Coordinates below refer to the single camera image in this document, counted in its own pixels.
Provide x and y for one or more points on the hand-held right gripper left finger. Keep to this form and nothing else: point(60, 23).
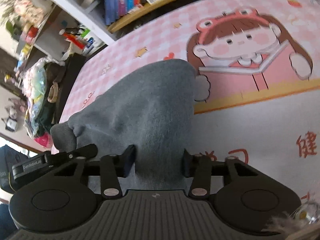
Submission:
point(128, 160)

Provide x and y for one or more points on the pink checked printed tablecloth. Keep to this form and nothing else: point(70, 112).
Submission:
point(250, 130)

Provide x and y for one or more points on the white jar with green rim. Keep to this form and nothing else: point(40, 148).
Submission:
point(95, 42)

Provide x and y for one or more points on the dark green cloth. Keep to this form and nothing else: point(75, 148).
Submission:
point(46, 115)

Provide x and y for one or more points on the grey sweatshirt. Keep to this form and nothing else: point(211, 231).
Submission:
point(150, 105)

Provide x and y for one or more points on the fluffy grey fur trim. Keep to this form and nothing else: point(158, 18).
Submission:
point(287, 226)

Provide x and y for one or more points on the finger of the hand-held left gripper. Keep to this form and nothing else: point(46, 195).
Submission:
point(80, 151)

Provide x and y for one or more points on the white shelf unit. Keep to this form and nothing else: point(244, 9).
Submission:
point(75, 7)

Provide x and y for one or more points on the wooden bookshelf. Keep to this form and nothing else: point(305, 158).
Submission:
point(130, 17)

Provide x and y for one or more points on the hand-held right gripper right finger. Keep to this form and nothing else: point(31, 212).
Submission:
point(186, 163)

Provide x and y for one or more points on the row of colourful books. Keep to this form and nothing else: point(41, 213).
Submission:
point(117, 0)

